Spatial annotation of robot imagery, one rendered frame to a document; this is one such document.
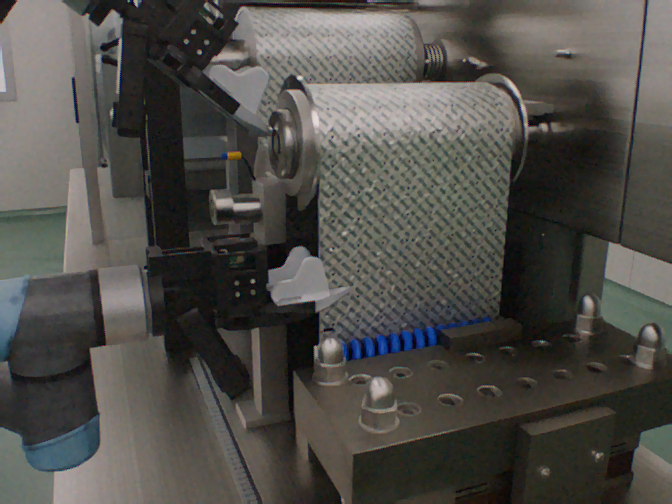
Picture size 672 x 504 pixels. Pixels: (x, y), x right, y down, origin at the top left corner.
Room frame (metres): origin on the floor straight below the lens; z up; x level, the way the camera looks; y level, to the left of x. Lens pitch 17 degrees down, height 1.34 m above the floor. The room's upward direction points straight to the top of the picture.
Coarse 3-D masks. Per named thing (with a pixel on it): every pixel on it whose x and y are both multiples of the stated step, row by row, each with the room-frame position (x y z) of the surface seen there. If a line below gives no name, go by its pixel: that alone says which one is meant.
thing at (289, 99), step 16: (288, 96) 0.70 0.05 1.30; (304, 112) 0.67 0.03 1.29; (512, 112) 0.76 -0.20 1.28; (304, 128) 0.66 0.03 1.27; (512, 128) 0.75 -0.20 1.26; (304, 144) 0.66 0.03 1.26; (512, 144) 0.75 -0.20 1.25; (304, 160) 0.66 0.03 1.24; (304, 176) 0.66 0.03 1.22; (288, 192) 0.71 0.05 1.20
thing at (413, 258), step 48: (384, 192) 0.68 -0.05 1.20; (432, 192) 0.70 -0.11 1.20; (480, 192) 0.73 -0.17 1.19; (336, 240) 0.66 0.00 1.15; (384, 240) 0.68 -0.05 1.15; (432, 240) 0.70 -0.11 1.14; (480, 240) 0.73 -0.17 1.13; (384, 288) 0.68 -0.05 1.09; (432, 288) 0.70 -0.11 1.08; (480, 288) 0.73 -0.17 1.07; (336, 336) 0.66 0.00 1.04; (384, 336) 0.68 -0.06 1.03
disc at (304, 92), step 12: (288, 84) 0.72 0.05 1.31; (300, 84) 0.69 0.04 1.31; (300, 96) 0.69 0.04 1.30; (312, 108) 0.65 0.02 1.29; (312, 120) 0.65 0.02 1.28; (312, 132) 0.65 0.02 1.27; (312, 144) 0.65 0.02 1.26; (312, 156) 0.65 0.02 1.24; (312, 168) 0.65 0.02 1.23; (312, 180) 0.65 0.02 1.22; (312, 192) 0.66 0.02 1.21; (300, 204) 0.69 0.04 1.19
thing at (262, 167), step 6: (264, 144) 0.82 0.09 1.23; (258, 150) 0.85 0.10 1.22; (264, 150) 0.82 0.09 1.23; (258, 156) 0.85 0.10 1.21; (264, 156) 0.84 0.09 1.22; (258, 162) 0.86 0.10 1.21; (264, 162) 0.84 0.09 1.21; (258, 168) 0.86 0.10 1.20; (264, 168) 0.84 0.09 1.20; (270, 168) 0.82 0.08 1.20; (258, 174) 0.87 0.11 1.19; (264, 174) 0.83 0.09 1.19; (270, 174) 0.81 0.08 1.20
